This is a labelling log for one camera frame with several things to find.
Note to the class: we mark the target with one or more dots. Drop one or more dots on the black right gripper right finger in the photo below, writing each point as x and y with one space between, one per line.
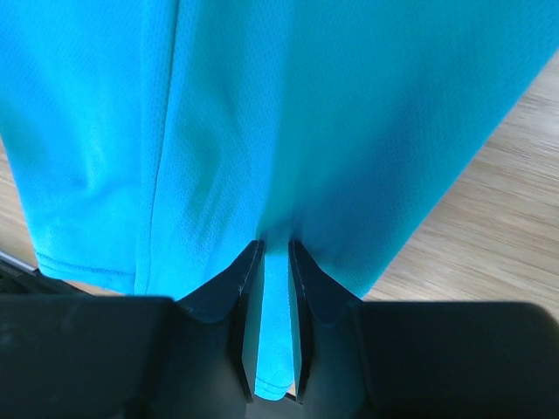
325 350

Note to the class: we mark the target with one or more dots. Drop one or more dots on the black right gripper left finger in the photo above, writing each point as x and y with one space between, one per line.
224 317

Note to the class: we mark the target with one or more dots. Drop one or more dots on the teal t shirt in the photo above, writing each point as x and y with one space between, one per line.
151 141

